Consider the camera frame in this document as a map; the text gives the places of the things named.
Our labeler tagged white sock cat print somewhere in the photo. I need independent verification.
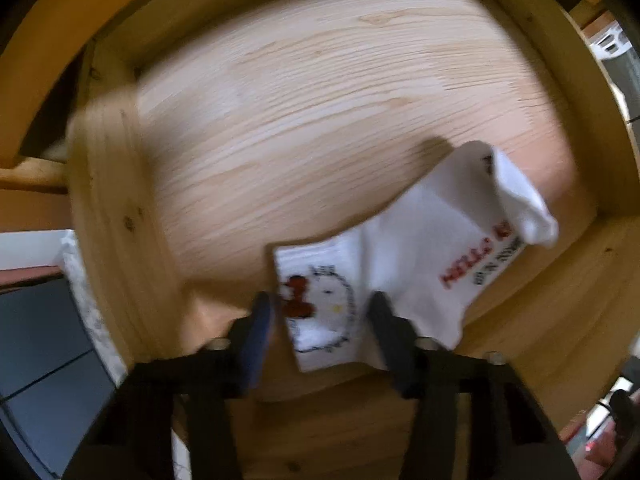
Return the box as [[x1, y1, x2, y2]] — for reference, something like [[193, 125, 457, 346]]
[[272, 140, 560, 373]]

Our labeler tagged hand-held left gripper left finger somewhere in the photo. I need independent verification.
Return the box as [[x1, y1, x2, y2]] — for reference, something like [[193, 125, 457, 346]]
[[62, 291, 275, 480]]

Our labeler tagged wooden drawer with clothes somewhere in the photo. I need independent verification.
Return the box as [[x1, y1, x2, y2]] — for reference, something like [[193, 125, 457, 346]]
[[65, 0, 640, 480]]

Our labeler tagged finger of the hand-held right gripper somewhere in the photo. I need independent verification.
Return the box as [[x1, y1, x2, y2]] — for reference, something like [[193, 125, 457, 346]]
[[597, 389, 638, 436]]

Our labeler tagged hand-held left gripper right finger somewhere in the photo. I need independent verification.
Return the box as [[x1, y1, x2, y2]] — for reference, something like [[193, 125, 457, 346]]
[[367, 291, 581, 480]]

